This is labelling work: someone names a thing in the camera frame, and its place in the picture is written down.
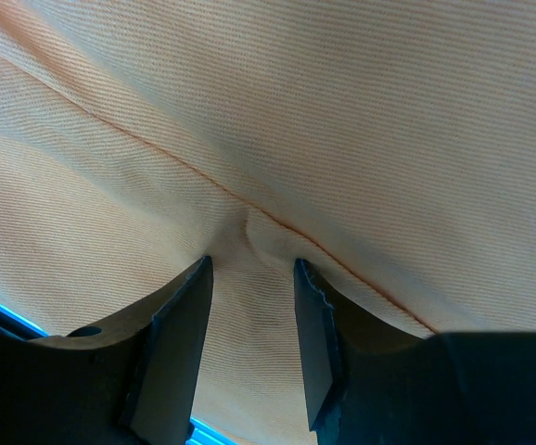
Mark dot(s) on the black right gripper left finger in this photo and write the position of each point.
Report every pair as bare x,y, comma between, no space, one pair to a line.
128,378

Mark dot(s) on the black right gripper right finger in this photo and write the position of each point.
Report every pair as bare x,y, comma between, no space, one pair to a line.
367,382

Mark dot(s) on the orange trousers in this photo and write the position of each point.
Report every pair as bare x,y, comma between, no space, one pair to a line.
390,143

